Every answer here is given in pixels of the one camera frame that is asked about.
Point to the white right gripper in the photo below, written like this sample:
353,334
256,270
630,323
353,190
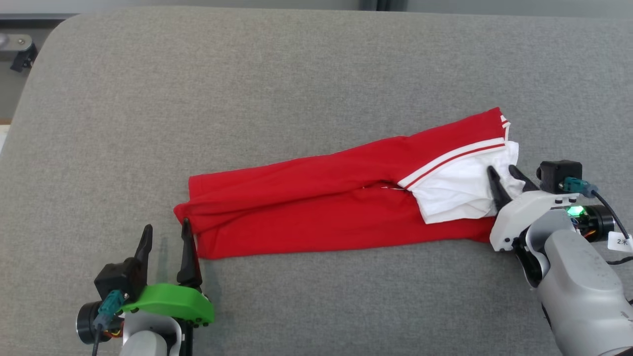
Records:
524,212

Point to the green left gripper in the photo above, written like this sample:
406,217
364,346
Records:
173,301

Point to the red garment with white trim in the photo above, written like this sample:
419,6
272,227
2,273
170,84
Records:
306,207

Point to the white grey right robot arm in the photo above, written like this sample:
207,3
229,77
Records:
578,287

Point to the white paper label tag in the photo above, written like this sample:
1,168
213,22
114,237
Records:
620,242

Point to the black clamp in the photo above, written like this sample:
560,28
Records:
23,58

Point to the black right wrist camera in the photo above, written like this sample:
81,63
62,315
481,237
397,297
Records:
556,173

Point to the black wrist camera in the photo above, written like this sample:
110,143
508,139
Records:
556,173
116,279

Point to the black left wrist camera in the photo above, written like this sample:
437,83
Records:
116,279

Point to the double aluminium frame post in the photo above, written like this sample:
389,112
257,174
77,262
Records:
383,5

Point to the dark horizontal frame rail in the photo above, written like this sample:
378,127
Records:
34,16

